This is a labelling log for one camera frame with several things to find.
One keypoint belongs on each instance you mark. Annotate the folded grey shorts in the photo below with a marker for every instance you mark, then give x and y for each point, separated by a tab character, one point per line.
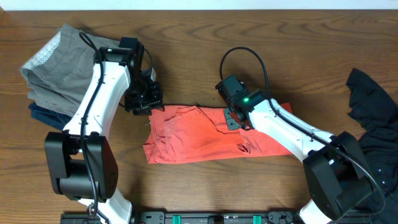
59	74

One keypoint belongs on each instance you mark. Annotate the red printed t-shirt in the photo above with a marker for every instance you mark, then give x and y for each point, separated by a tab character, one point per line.
183	134

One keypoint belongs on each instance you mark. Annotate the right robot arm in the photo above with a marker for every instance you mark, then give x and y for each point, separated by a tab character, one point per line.
336	170

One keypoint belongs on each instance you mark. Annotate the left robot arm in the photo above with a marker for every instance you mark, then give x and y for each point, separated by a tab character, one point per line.
81	164

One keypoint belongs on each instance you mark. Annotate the folded navy garment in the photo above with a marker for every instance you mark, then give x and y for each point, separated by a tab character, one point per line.
49	117

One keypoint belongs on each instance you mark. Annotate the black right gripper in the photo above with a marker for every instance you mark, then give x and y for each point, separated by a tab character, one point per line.
231	124

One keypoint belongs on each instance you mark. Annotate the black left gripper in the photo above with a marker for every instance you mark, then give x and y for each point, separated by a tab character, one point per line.
156	103

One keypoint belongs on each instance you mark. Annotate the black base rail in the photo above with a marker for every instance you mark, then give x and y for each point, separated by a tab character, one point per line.
158	217

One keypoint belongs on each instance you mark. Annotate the black garment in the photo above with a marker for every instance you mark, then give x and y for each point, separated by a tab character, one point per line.
376	112

